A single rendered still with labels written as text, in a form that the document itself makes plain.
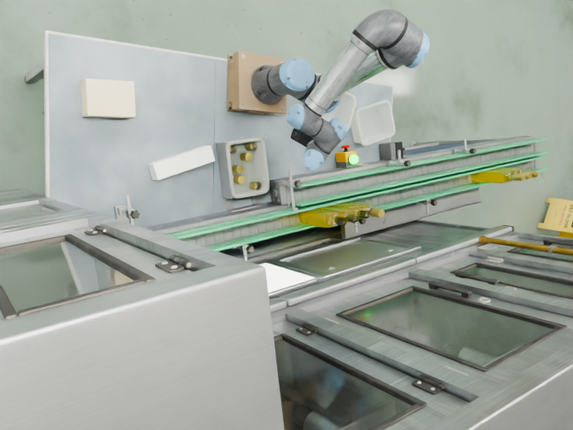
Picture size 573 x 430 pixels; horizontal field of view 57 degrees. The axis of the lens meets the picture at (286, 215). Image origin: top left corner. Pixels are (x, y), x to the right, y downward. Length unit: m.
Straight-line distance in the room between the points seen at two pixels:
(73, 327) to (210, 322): 0.15
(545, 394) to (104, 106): 1.52
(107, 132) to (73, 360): 1.47
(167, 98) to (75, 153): 0.39
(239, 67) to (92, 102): 0.57
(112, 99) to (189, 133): 0.33
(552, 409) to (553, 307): 0.41
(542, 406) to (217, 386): 0.72
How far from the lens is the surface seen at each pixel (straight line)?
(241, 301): 0.63
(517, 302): 1.61
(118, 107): 1.93
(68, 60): 1.98
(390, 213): 2.54
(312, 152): 1.86
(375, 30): 1.74
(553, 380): 1.20
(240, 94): 2.09
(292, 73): 1.96
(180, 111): 2.08
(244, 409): 0.68
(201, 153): 2.04
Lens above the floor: 2.66
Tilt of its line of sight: 56 degrees down
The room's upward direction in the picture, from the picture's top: 99 degrees clockwise
